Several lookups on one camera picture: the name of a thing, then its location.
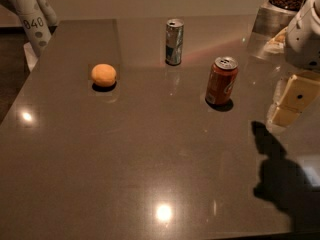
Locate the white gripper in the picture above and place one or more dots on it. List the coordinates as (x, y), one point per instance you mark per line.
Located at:
(304, 39)

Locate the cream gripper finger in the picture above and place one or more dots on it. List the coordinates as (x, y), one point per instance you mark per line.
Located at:
(282, 117)

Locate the orange fruit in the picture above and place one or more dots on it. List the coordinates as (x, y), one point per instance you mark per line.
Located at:
(103, 75)

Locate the coffee bean dispenser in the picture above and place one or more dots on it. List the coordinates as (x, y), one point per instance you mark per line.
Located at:
(268, 33)

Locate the orange soda can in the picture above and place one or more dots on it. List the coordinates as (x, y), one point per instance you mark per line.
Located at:
(222, 76)

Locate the silver slim drink can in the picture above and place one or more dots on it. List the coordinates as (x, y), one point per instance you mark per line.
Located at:
(174, 41)

